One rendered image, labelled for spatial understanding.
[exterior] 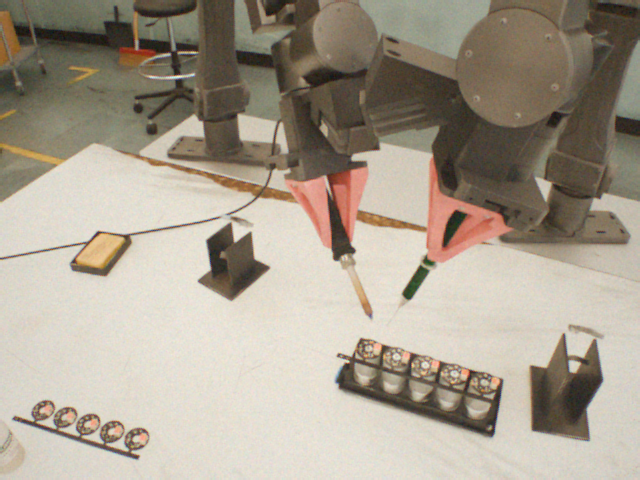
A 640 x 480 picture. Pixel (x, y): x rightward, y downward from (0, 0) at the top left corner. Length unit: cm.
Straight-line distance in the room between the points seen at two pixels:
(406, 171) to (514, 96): 63
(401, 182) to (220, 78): 33
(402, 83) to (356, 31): 11
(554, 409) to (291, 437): 27
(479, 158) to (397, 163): 57
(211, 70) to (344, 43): 42
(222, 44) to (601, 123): 52
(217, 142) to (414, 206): 35
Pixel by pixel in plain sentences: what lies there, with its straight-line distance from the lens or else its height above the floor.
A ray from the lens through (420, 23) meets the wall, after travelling 313.
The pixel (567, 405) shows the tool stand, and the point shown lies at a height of 75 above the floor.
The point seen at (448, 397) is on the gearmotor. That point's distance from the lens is 51.
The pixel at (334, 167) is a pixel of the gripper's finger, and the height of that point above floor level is 96.
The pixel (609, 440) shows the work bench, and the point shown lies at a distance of 59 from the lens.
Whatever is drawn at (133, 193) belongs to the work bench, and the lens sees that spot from 87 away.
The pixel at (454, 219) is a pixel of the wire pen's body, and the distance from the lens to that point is 41.
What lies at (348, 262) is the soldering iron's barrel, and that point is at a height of 87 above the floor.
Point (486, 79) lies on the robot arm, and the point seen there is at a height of 111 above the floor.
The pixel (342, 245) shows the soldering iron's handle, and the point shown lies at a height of 88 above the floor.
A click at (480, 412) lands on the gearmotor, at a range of 52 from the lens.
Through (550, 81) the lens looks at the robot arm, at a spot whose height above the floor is 111.
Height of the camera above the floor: 120
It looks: 38 degrees down
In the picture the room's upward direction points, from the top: straight up
